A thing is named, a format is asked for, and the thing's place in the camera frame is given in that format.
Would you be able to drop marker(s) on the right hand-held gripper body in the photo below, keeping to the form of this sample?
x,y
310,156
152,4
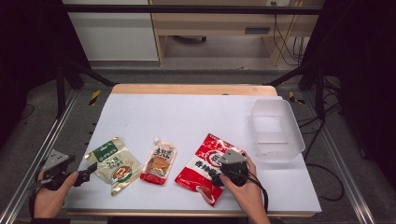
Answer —
x,y
234,169

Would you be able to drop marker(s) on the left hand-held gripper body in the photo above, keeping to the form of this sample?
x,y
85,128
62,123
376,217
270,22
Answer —
x,y
54,160

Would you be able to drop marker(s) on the red and white seasoning packet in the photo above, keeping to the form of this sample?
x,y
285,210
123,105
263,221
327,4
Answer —
x,y
199,165

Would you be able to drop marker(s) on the green and gold sauce packet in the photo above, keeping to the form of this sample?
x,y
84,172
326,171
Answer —
x,y
115,165

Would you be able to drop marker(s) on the clear plastic container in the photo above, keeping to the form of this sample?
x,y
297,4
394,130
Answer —
x,y
277,130

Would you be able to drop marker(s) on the orange spout pouch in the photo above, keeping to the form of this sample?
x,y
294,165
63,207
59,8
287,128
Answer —
x,y
159,163

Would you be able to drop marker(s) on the person's right hand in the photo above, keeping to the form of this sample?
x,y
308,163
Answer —
x,y
246,193

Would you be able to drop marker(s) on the person's left hand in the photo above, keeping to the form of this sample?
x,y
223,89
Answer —
x,y
51,199

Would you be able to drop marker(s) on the white table cover sheet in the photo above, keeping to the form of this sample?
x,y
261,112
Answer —
x,y
186,121

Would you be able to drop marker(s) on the black metal stand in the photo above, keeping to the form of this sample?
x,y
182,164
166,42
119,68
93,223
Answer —
x,y
60,90
320,93

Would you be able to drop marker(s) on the yellow and black floor tape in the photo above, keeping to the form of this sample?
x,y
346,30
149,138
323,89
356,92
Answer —
x,y
294,98
95,97

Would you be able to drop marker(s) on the wooden table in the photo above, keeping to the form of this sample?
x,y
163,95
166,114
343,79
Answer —
x,y
186,89

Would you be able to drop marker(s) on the black curtain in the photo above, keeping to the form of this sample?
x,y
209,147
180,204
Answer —
x,y
364,77
28,62

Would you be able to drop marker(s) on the white cabinet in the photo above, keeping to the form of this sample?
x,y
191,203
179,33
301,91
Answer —
x,y
115,37

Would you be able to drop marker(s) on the grey desk label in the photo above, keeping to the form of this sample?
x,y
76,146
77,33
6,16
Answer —
x,y
257,30

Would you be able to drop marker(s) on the light wooden desk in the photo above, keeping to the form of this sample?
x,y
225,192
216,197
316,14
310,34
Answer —
x,y
218,23

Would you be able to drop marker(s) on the black horizontal frame bar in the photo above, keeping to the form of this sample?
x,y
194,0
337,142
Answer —
x,y
186,9

